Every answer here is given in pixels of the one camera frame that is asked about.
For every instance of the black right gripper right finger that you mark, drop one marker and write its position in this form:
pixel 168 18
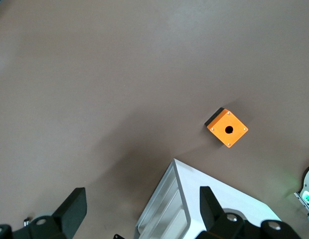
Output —
pixel 210 209

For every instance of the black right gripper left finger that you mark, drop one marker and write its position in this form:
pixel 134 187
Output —
pixel 69 211

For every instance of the white plastic drawer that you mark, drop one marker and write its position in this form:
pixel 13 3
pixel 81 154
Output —
pixel 167 224

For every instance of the white drawer cabinet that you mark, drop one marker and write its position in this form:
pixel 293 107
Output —
pixel 219 194

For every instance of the orange button enclosure box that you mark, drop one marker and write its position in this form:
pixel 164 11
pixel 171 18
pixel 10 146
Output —
pixel 219 132

